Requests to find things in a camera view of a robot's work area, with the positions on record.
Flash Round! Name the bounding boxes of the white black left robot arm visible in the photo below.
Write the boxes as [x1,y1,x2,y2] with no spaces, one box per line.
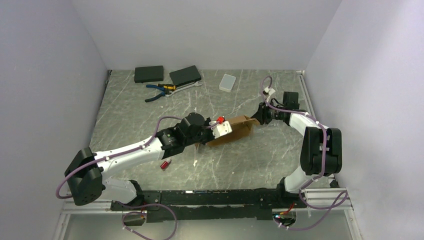
[56,112,219,210]

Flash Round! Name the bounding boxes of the black flat box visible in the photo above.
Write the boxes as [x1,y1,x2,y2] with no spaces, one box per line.
[134,65,164,84]
[169,65,202,86]

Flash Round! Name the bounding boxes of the translucent white plastic container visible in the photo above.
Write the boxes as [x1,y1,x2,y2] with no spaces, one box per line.
[218,74,237,93]

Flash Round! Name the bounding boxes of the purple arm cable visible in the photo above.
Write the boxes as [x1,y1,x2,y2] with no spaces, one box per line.
[259,75,349,232]
[55,115,226,240]

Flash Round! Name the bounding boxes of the black flat box right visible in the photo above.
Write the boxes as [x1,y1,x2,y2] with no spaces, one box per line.
[169,65,202,86]

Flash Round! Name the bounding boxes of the brown cardboard paper box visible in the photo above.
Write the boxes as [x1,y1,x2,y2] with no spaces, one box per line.
[205,115,260,147]

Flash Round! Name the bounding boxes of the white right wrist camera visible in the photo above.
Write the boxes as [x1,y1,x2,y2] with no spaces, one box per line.
[262,87,276,104]

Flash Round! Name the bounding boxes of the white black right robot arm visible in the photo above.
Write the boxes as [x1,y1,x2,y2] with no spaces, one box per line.
[252,87,342,208]

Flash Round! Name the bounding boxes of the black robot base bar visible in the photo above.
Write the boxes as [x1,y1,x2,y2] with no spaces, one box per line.
[110,185,305,223]

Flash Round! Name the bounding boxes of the silver wrench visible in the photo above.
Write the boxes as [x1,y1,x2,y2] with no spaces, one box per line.
[165,81,204,97]

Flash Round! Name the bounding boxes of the black flat box left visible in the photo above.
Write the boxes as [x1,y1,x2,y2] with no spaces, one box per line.
[134,65,164,84]

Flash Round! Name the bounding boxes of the small red bottle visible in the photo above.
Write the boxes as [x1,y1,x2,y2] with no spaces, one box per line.
[160,158,172,171]

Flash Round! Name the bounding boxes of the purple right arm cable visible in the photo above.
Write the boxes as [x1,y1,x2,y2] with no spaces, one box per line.
[259,75,349,232]

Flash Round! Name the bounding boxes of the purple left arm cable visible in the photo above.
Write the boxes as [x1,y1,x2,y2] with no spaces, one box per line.
[55,115,226,240]

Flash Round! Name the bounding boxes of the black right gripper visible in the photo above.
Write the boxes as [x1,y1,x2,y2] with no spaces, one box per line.
[249,99,286,126]

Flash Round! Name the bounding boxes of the blue handled pliers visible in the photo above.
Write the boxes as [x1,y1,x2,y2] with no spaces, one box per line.
[144,84,171,103]

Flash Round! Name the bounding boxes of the aluminium frame rail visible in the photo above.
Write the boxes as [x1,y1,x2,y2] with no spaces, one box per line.
[54,188,362,240]

